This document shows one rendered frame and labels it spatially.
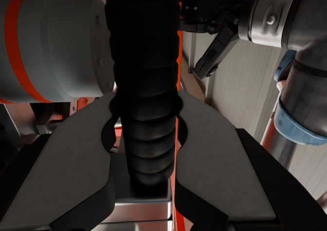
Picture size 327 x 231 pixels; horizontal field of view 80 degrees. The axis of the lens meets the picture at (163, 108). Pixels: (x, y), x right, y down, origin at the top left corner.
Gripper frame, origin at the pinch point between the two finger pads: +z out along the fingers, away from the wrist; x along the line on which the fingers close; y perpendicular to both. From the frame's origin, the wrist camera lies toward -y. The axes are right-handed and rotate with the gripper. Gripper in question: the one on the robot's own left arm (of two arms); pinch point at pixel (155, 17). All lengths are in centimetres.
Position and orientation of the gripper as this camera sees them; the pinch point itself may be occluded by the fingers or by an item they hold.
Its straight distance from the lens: 43.9
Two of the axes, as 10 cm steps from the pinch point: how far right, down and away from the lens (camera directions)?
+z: -7.4, -3.6, 5.7
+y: 0.0, -8.5, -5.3
